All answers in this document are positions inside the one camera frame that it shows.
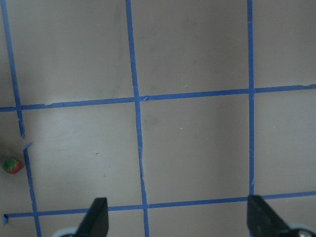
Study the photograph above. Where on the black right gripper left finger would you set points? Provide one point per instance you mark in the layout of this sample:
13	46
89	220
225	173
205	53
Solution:
96	220

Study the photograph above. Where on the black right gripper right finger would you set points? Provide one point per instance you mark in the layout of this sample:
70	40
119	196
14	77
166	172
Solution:
263	221

